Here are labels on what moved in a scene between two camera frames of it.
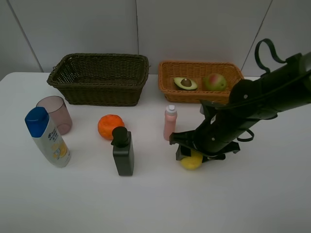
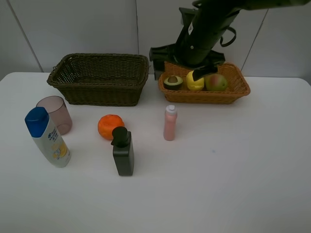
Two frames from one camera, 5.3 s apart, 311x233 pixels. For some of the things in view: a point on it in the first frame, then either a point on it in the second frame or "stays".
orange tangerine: [107, 123] stays
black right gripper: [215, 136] to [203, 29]
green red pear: [215, 82] stays
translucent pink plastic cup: [58, 113] stays
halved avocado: [185, 83] to [173, 83]
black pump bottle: [123, 151] stays
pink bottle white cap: [170, 121] stays
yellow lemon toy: [193, 162] to [194, 85]
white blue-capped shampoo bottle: [53, 147] stays
